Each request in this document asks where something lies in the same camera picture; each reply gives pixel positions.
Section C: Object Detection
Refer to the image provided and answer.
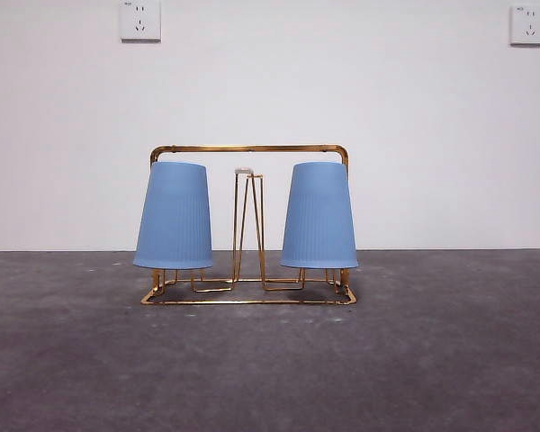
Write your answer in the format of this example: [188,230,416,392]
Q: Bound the blue ribbed plastic cup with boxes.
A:
[279,161,359,270]
[132,161,214,271]

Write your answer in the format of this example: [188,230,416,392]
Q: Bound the gold wire cup rack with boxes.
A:
[139,143,358,307]

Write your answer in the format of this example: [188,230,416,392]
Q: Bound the white wall power socket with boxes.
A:
[508,4,540,47]
[120,0,162,44]

